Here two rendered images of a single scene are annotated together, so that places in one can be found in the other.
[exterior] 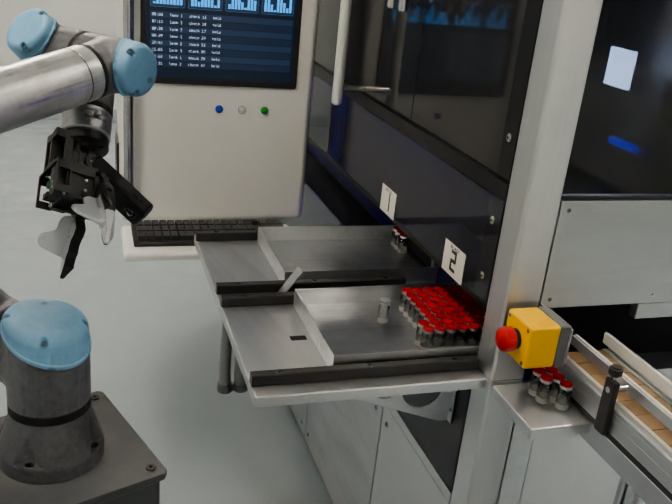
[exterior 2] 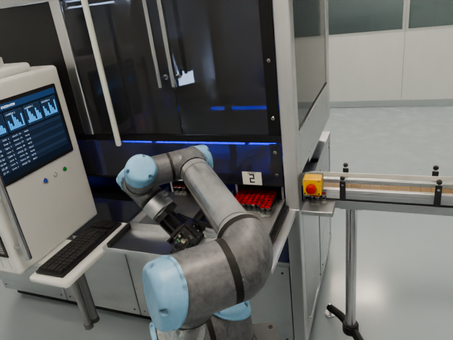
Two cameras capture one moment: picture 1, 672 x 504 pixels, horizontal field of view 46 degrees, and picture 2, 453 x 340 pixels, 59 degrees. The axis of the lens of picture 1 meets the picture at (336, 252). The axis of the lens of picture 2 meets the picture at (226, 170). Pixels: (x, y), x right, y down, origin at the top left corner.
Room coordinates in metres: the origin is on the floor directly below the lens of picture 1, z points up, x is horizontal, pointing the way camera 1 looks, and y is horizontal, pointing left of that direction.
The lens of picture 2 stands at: (0.38, 0.97, 1.73)
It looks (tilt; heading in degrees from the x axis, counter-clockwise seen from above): 23 degrees down; 313
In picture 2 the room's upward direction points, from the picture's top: 7 degrees counter-clockwise
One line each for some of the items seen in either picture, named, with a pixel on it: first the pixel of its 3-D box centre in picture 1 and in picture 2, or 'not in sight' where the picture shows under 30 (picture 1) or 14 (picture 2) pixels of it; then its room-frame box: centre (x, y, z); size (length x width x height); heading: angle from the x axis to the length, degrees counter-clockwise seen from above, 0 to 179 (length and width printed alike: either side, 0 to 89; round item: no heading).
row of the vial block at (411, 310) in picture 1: (421, 318); (251, 207); (1.32, -0.17, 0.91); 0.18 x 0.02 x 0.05; 19
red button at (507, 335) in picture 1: (509, 338); (311, 188); (1.10, -0.28, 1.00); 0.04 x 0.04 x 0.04; 19
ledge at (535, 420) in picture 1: (547, 407); (319, 205); (1.11, -0.37, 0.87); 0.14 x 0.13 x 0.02; 109
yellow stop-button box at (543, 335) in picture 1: (534, 337); (313, 183); (1.11, -0.33, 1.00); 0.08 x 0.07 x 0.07; 109
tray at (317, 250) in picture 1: (344, 253); (176, 208); (1.63, -0.02, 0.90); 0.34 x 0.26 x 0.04; 109
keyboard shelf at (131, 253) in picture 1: (210, 236); (77, 248); (1.92, 0.33, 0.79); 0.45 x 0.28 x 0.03; 109
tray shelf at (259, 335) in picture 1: (335, 298); (205, 224); (1.45, -0.01, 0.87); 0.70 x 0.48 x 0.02; 19
